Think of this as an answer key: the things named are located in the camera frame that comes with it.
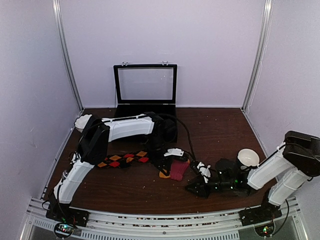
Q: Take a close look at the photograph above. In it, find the front aluminium rail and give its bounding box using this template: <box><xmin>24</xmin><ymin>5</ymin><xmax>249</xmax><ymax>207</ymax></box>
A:
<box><xmin>18</xmin><ymin>197</ymin><xmax>309</xmax><ymax>240</ymax></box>

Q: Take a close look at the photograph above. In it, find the white and navy bowl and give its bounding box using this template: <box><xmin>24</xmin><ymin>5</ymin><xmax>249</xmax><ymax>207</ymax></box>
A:
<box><xmin>236</xmin><ymin>148</ymin><xmax>260</xmax><ymax>168</ymax></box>

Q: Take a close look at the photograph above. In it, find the aluminium frame post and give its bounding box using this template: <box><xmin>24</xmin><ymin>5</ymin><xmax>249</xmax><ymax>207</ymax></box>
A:
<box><xmin>241</xmin><ymin>0</ymin><xmax>274</xmax><ymax>113</ymax></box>
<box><xmin>52</xmin><ymin>0</ymin><xmax>84</xmax><ymax>111</ymax></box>

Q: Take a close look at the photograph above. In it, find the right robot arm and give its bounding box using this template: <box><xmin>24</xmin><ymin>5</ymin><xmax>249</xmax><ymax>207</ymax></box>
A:
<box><xmin>185</xmin><ymin>130</ymin><xmax>320</xmax><ymax>221</ymax></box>

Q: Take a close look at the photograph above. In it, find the black red orange argyle sock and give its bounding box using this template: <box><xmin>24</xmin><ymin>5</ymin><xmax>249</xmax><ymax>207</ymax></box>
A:
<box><xmin>97</xmin><ymin>150</ymin><xmax>149</xmax><ymax>169</ymax></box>

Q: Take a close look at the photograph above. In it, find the maroon purple striped sock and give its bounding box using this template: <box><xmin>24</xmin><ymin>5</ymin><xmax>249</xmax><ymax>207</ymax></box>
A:
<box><xmin>159</xmin><ymin>160</ymin><xmax>190</xmax><ymax>182</ymax></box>

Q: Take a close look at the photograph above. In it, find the left aluminium frame post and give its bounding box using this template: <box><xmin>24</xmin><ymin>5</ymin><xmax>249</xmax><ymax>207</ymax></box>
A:
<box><xmin>52</xmin><ymin>0</ymin><xmax>84</xmax><ymax>111</ymax></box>

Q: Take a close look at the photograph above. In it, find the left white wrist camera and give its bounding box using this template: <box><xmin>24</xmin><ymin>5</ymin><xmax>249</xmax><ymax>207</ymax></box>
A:
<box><xmin>164</xmin><ymin>148</ymin><xmax>184</xmax><ymax>157</ymax></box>

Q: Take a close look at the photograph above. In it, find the right aluminium frame post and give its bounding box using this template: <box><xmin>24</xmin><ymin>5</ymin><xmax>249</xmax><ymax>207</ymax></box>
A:
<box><xmin>241</xmin><ymin>0</ymin><xmax>274</xmax><ymax>113</ymax></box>

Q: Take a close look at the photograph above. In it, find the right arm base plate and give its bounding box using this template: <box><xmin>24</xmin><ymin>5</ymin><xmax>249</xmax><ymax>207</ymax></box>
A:
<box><xmin>238</xmin><ymin>206</ymin><xmax>283</xmax><ymax>226</ymax></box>

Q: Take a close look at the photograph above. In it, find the black display box with lid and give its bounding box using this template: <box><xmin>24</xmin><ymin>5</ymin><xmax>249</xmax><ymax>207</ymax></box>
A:
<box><xmin>112</xmin><ymin>60</ymin><xmax>179</xmax><ymax>143</ymax></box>

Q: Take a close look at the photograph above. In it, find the white fluted bowl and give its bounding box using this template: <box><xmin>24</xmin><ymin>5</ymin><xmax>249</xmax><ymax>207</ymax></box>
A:
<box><xmin>74</xmin><ymin>114</ymin><xmax>93</xmax><ymax>133</ymax></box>

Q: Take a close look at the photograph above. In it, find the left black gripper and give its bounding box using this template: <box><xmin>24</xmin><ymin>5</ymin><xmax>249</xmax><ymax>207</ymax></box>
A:
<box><xmin>146</xmin><ymin>134</ymin><xmax>172</xmax><ymax>177</ymax></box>

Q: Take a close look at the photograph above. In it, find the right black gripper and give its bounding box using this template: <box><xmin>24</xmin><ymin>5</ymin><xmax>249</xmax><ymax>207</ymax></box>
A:
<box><xmin>184</xmin><ymin>175</ymin><xmax>235</xmax><ymax>199</ymax></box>

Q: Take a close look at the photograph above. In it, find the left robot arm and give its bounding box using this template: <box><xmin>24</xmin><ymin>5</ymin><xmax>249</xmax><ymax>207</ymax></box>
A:
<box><xmin>49</xmin><ymin>112</ymin><xmax>184</xmax><ymax>222</ymax></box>

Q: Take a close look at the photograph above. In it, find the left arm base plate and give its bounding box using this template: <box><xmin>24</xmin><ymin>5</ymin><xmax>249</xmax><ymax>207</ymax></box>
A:
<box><xmin>45</xmin><ymin>208</ymin><xmax>90</xmax><ymax>227</ymax></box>

